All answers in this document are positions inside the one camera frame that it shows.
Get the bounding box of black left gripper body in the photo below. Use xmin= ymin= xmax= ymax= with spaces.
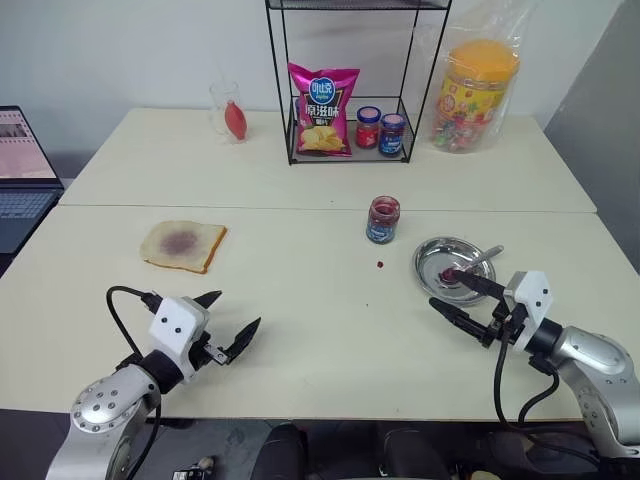
xmin=188 ymin=324 xmax=234 ymax=375

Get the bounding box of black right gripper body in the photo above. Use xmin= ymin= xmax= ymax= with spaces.
xmin=480 ymin=294 xmax=527 ymax=349

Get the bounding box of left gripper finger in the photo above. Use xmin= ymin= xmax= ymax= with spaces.
xmin=192 ymin=288 xmax=223 ymax=310
xmin=221 ymin=316 xmax=263 ymax=366

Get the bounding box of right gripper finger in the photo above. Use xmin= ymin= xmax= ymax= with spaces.
xmin=428 ymin=297 xmax=491 ymax=345
xmin=456 ymin=270 xmax=508 ymax=302

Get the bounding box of metal spoon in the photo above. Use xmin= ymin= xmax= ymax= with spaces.
xmin=439 ymin=244 xmax=505 ymax=282

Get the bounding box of toast slice with jam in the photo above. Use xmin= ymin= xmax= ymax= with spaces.
xmin=138 ymin=220 xmax=229 ymax=276

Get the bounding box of open jam jar blue label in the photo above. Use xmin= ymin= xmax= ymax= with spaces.
xmin=365 ymin=195 xmax=403 ymax=245

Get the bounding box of closed jam jar blue label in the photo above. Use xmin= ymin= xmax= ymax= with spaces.
xmin=378 ymin=113 xmax=407 ymax=156

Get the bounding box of jam jar red label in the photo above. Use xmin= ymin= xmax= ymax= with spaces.
xmin=355 ymin=106 xmax=382 ymax=150

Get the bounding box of round metal plate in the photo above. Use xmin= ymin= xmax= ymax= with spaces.
xmin=412 ymin=236 xmax=497 ymax=307

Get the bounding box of dark rounded shape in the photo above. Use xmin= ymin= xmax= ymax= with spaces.
xmin=379 ymin=424 xmax=454 ymax=480
xmin=250 ymin=422 xmax=314 ymax=480

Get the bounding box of red oval object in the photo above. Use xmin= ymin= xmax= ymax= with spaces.
xmin=223 ymin=99 xmax=250 ymax=143

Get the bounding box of candy jar with yellow lid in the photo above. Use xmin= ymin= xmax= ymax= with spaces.
xmin=432 ymin=38 xmax=521 ymax=153

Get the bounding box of clear glass cup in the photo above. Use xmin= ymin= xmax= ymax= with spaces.
xmin=208 ymin=81 xmax=252 ymax=147

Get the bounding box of pink potato chips bag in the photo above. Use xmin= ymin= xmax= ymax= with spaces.
xmin=287 ymin=61 xmax=361 ymax=158

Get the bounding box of dark laptop computer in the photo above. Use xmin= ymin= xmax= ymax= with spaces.
xmin=0 ymin=105 xmax=67 ymax=256

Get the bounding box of clear plastic bag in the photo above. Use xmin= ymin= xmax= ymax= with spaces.
xmin=414 ymin=0 xmax=527 ymax=154

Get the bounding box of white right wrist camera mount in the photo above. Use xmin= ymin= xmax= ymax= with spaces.
xmin=502 ymin=271 xmax=554 ymax=351

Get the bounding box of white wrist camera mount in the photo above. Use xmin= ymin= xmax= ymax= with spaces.
xmin=502 ymin=271 xmax=554 ymax=351
xmin=148 ymin=296 xmax=211 ymax=384

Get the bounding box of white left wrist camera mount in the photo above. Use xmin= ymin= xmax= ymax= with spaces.
xmin=148 ymin=296 xmax=211 ymax=384

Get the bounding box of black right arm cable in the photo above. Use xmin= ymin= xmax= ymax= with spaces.
xmin=492 ymin=319 xmax=561 ymax=434

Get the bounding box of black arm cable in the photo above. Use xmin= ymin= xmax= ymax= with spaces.
xmin=105 ymin=285 xmax=162 ymax=362
xmin=492 ymin=319 xmax=561 ymax=434

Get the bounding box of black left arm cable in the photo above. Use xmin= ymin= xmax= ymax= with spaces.
xmin=105 ymin=285 xmax=162 ymax=362

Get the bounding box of black wire shelf rack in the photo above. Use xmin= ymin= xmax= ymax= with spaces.
xmin=264 ymin=0 xmax=454 ymax=167

